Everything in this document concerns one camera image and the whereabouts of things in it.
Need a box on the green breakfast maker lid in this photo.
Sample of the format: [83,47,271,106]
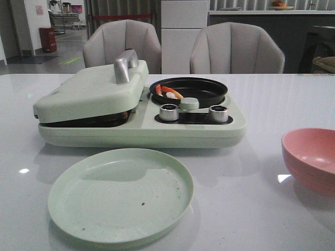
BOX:
[33,50,149,124]

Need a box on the pink bowl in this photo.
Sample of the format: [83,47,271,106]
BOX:
[281,128,334,198]

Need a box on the bread slice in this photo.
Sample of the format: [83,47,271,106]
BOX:
[86,110,131,127]

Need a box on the green breakfast maker base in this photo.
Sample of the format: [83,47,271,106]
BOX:
[38,87,247,149]

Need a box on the left silver control knob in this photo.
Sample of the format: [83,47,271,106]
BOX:
[159,104,179,121]

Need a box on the silver control knob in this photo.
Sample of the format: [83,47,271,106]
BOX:
[208,105,229,123]
[159,104,179,121]

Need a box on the right silver control knob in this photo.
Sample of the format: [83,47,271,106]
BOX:
[208,105,229,123]

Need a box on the black round frying pan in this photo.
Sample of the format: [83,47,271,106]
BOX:
[149,77,228,108]

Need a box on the light green round plate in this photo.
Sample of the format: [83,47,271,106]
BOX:
[48,148,194,248]

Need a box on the right grey upholstered chair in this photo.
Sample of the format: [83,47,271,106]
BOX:
[190,22,285,74]

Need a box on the grey upholstered chair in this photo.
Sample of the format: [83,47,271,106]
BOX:
[190,22,285,74]
[83,19,162,74]

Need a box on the left grey upholstered chair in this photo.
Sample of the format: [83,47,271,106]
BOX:
[83,19,162,74]

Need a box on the white cabinet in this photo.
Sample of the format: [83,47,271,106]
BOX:
[161,1,209,74]

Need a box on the red trash bin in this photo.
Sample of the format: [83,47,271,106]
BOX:
[39,27,57,53]

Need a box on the grey kitchen counter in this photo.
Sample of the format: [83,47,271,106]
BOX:
[209,10,334,73]

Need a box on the fruit plate on counter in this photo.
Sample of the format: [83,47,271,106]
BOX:
[270,0,294,10]

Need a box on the dark appliance at right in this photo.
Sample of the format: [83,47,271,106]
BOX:
[298,26,334,73]

